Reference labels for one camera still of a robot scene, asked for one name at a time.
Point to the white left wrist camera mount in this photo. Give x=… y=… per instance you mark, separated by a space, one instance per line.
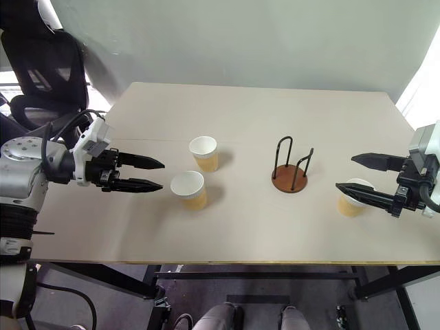
x=94 y=137

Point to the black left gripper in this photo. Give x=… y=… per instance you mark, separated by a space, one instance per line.
x=103 y=168

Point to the ribbed tan paper cup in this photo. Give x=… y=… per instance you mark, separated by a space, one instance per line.
x=192 y=201
x=349 y=209
x=206 y=161

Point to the black metal table frame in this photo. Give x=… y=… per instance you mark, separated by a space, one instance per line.
x=240 y=275

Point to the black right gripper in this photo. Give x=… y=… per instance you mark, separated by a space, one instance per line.
x=410 y=185

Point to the white curved object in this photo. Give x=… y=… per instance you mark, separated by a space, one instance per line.
x=48 y=13

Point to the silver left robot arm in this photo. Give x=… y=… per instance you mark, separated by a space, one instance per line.
x=17 y=172

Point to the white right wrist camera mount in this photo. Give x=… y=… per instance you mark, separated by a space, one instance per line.
x=421 y=144

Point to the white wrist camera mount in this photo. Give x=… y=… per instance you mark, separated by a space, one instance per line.
x=421 y=144
x=94 y=137

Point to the black mesh office chair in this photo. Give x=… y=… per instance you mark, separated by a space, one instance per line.
x=44 y=68

